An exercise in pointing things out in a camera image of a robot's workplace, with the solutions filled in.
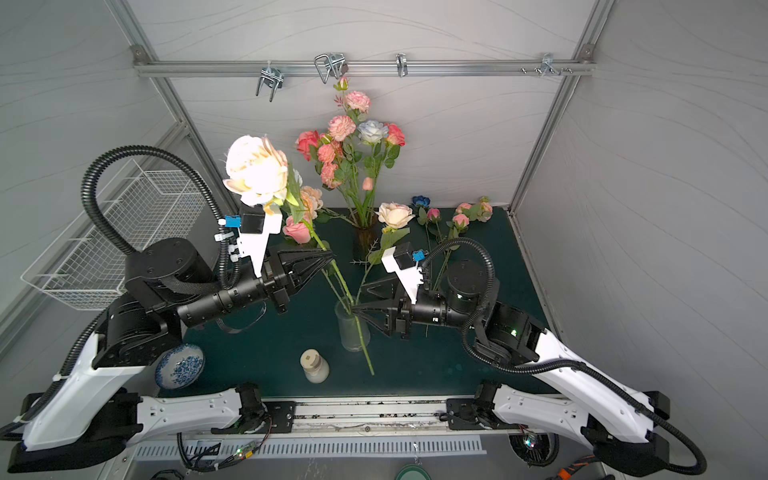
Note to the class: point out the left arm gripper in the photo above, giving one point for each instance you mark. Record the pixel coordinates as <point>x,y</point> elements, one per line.
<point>290,273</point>

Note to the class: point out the white blue rose stem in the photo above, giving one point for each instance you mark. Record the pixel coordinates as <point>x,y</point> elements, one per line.
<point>371,132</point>

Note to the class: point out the blue white patterned plate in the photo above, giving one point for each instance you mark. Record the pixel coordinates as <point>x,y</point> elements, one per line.
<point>180,367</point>

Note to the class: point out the tall pink peony stem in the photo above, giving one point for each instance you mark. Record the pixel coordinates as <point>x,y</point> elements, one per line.
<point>343,136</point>

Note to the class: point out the cream capped bottle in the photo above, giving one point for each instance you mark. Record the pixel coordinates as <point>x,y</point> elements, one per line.
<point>315,367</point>

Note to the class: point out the large pink rose stem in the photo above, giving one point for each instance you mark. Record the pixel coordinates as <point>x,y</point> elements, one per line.
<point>308,144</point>

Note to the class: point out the white wire basket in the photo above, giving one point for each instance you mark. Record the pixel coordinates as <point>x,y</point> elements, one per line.
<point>81,268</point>

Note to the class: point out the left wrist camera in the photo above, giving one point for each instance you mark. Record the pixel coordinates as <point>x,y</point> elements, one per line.
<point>253,225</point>

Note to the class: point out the pink bud stem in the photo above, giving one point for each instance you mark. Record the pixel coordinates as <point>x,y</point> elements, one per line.
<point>368,190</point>

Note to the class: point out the aluminium crossbar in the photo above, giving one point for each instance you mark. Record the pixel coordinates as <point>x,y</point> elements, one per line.
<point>357,68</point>

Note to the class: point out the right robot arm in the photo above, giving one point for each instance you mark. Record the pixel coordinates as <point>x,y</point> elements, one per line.
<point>626,429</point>

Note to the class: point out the metal u-bolt clamp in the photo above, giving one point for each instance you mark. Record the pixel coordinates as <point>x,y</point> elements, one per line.
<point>270,80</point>

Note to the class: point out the clear ribbed glass vase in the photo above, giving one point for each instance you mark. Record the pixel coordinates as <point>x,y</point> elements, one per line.
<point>354,333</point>

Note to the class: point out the pink ribbed glass vase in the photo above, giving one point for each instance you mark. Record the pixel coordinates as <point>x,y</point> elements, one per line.
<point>366,236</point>

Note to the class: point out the pink carnation spray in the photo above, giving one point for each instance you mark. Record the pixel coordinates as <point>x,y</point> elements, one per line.
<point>329,165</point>

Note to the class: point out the white vented strip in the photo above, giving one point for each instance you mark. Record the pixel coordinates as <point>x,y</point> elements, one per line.
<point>323,447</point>

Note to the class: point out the medium pink rose stem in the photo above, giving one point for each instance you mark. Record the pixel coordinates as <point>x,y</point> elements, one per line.
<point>303,232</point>

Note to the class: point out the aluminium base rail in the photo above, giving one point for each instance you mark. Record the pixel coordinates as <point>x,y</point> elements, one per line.
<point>378,414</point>

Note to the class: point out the tall peach peony stem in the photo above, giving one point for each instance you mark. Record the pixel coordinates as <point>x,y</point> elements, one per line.
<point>315,211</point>

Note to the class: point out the green round lid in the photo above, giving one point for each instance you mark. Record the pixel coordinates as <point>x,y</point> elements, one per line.
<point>412,472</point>

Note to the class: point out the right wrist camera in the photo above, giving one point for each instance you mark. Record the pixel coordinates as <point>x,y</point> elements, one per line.
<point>404,262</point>

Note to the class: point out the large cream rose stem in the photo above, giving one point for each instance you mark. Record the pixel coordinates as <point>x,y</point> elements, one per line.
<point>259,173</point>

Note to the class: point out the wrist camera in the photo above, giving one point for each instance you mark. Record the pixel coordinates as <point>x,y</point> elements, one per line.
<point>253,225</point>
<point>404,262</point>

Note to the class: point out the small pink rose bunch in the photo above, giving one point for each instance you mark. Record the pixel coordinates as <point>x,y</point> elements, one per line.
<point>438,230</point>

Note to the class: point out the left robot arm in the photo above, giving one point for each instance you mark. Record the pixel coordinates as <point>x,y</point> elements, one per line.
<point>87,415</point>

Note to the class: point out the dark blue small flower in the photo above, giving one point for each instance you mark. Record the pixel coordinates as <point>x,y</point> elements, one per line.
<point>421,201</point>

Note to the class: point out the small cream rose stem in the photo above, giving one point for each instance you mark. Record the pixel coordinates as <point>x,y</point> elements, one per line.
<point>394,219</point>

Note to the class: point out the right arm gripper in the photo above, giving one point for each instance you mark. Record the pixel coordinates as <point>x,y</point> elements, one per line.
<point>403,318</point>

